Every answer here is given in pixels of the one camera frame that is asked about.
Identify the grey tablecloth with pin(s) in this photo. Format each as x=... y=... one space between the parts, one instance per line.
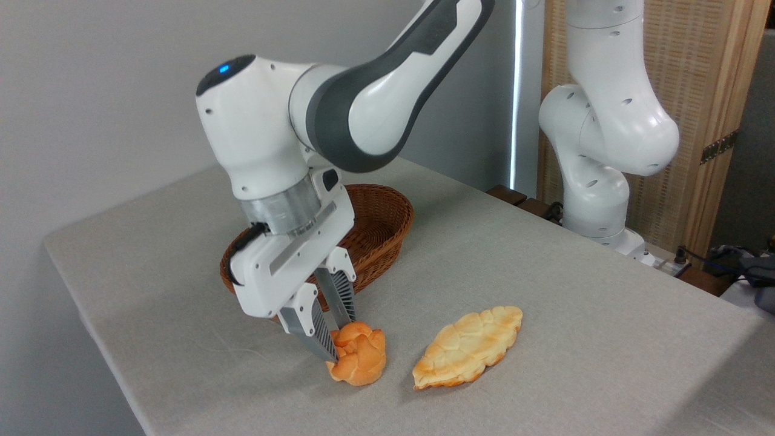
x=545 y=363

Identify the dark brown wooden block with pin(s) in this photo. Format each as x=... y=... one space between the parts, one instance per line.
x=536 y=209
x=507 y=194

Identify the metal screen hinge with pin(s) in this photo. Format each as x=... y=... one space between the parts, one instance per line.
x=719 y=147

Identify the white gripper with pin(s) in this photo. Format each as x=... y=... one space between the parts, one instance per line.
x=266 y=278

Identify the dark grey bag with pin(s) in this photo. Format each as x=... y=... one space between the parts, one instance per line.
x=748 y=272

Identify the flat leaf-shaped golden bread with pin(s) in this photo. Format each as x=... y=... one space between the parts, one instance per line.
x=466 y=348

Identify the white power strip with plug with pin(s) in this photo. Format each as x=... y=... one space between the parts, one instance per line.
x=673 y=263

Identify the round orange bread roll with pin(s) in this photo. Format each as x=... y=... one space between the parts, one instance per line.
x=363 y=360

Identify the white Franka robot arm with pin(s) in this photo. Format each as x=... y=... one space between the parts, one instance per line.
x=260 y=133

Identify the brown wicker oval basket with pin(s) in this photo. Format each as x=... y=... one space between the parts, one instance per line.
x=381 y=230

